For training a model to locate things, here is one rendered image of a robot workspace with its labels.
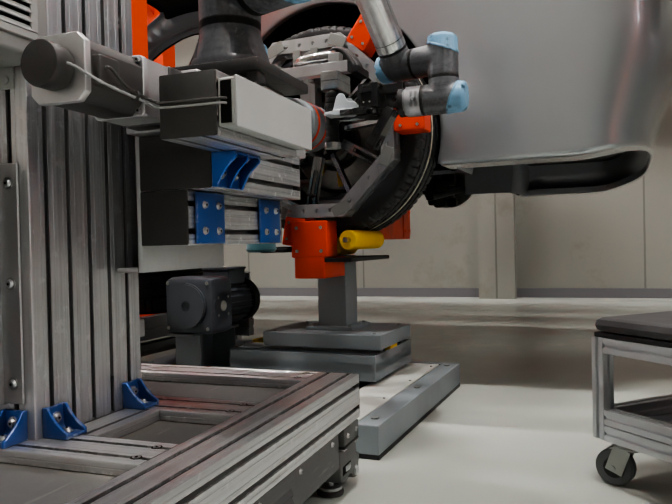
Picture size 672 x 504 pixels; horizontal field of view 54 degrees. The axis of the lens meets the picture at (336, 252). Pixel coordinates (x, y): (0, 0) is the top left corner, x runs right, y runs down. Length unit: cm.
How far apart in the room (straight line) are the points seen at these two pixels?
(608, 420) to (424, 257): 472
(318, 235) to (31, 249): 110
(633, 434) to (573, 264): 456
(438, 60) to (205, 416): 100
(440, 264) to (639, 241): 164
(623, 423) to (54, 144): 113
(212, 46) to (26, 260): 50
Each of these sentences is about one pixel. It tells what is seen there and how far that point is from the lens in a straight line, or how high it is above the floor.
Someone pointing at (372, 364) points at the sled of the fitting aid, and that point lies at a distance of 198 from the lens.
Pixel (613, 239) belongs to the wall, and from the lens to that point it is 594.
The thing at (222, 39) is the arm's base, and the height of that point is 87.
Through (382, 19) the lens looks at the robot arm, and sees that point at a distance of 170.
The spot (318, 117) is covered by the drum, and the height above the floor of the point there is 86.
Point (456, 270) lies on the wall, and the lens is 603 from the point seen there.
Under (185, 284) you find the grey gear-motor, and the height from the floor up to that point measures 39.
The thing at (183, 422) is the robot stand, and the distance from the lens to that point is 117.
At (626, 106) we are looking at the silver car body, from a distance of 215.
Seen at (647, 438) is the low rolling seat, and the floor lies 13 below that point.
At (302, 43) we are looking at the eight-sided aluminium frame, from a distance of 209.
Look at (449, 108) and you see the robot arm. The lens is 166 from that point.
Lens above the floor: 50
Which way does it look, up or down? 1 degrees down
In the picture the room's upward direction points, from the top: 1 degrees counter-clockwise
